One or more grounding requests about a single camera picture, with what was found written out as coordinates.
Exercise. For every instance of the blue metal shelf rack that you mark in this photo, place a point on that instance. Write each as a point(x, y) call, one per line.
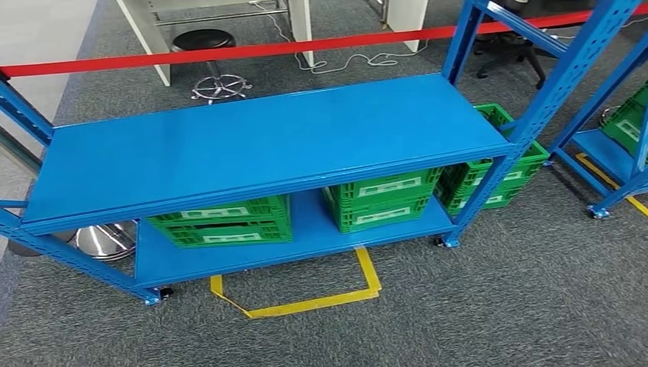
point(607, 147)
point(253, 147)

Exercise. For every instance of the red barrier tape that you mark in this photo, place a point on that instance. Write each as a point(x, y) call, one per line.
point(253, 50)

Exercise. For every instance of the white desk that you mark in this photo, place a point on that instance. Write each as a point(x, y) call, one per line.
point(301, 25)
point(407, 20)

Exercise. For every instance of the black round stool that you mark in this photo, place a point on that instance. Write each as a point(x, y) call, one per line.
point(202, 39)

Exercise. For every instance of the black office chair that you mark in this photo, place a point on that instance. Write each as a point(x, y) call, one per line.
point(511, 45)

